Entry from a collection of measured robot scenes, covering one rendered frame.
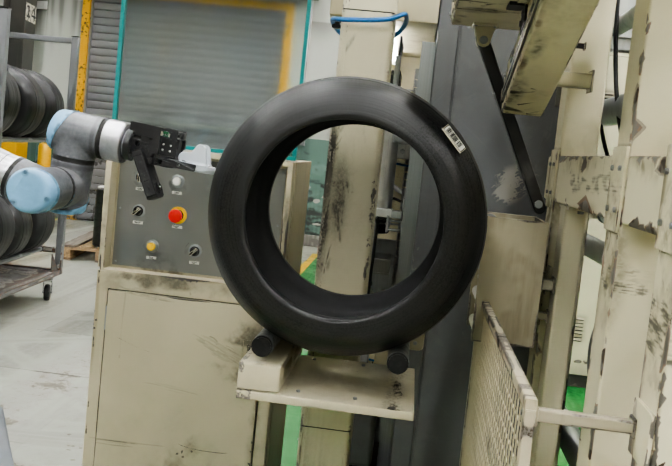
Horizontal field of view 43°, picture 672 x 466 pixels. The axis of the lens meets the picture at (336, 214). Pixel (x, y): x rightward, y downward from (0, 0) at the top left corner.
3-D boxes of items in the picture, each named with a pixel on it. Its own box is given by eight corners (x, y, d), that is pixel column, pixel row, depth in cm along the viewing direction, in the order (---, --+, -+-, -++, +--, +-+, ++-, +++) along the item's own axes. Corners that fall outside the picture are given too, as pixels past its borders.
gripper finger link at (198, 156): (222, 149, 178) (180, 140, 179) (216, 176, 178) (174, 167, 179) (225, 149, 181) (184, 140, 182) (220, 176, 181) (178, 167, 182)
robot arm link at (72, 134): (58, 150, 189) (66, 106, 188) (111, 162, 188) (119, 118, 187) (39, 151, 180) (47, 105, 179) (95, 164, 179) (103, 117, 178)
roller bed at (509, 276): (465, 324, 219) (479, 210, 216) (523, 331, 217) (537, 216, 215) (470, 340, 199) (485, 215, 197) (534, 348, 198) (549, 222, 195)
